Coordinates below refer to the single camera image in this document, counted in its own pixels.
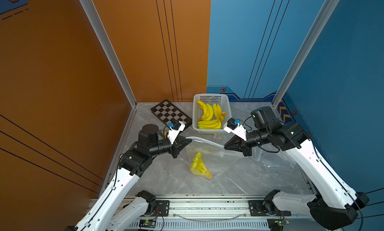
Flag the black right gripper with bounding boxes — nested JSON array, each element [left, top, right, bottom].
[[223, 128, 271, 157]]

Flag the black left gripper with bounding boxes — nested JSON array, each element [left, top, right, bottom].
[[147, 135, 191, 159]]

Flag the small yellow banana bunch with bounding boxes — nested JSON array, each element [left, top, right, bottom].
[[190, 153, 213, 179]]

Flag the clear zip bag white seal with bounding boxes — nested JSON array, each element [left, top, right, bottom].
[[186, 137, 243, 180]]

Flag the yellow green banana bunch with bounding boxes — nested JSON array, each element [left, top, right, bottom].
[[213, 104, 227, 122]]

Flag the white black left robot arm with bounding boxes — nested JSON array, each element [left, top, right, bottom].
[[65, 121, 192, 231]]

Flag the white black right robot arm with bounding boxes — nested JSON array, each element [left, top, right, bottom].
[[224, 107, 369, 231]]

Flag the black white chessboard box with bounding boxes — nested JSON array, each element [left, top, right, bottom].
[[151, 100, 193, 128]]

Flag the white perforated plastic basket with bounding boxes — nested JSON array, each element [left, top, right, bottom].
[[192, 94, 232, 135]]

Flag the green circuit board left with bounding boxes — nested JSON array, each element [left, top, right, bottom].
[[138, 220, 157, 230]]

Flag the green circuit board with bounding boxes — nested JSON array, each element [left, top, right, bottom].
[[138, 220, 157, 230], [275, 219, 290, 227]]

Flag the green circuit board right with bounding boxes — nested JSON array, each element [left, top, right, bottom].
[[275, 219, 290, 227]]

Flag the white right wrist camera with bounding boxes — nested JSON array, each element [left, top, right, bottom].
[[224, 118, 247, 141]]

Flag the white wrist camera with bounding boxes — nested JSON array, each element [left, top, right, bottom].
[[167, 121, 186, 145], [224, 118, 247, 141]]

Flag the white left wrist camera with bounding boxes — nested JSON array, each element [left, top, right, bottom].
[[167, 121, 186, 145]]

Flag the aluminium front rail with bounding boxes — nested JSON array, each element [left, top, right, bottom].
[[116, 196, 324, 231]]

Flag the aluminium corner post left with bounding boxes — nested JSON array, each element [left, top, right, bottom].
[[79, 0, 137, 108]]

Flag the aluminium corner post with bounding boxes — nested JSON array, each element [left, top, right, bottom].
[[272, 0, 340, 108], [79, 0, 137, 108]]

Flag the aluminium corner post right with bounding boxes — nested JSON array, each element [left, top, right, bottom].
[[272, 0, 340, 108]]

